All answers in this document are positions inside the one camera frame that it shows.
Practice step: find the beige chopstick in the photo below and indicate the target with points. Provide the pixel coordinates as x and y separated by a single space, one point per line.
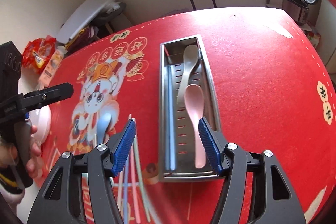
119 193

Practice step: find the white folded board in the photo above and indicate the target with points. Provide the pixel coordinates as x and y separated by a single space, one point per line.
83 15

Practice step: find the white plastic lidded box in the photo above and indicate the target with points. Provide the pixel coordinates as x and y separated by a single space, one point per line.
42 119

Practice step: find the blue chopstick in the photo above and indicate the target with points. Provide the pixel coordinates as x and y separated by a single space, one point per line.
125 183
169 119

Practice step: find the pink chopstick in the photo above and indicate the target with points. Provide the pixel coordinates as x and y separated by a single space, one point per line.
133 184

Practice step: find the green chopstick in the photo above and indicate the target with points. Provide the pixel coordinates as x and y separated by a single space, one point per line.
140 179

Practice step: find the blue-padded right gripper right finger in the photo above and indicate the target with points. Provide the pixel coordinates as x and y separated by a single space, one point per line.
273 198

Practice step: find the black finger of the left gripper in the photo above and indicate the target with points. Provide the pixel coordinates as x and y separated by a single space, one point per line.
40 98

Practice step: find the steel rice cooker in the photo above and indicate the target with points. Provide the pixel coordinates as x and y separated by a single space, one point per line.
298 10

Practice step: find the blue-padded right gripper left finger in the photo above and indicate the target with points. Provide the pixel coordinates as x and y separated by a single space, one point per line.
60 199

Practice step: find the person's left hand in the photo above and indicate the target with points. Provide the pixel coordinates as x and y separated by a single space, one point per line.
9 154

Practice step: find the pale snack packet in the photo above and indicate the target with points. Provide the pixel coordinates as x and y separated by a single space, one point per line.
51 68

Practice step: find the light blue plastic spoon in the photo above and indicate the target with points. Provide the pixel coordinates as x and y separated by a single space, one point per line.
102 126

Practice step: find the blue chopstick in tray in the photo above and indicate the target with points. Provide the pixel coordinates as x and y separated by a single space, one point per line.
169 119

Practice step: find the red printed table mat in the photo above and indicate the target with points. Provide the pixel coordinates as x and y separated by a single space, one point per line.
264 86

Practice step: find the red snack bag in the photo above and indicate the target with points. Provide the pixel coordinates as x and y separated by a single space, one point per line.
37 53

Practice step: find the pink plastic spoon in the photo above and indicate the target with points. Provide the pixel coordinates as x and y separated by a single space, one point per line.
194 104

